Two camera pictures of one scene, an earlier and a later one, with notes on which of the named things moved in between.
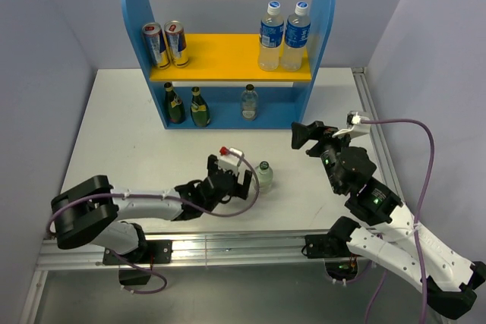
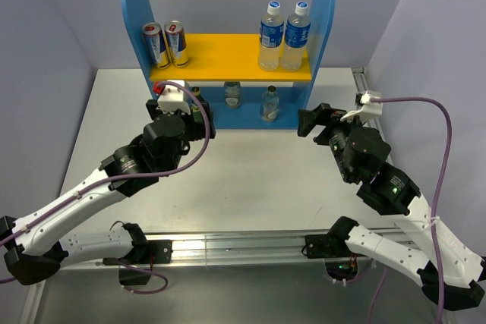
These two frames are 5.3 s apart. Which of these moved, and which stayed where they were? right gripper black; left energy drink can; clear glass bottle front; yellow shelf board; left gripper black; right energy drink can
Moved: left gripper black; clear glass bottle front; right gripper black
Stayed: right energy drink can; left energy drink can; yellow shelf board
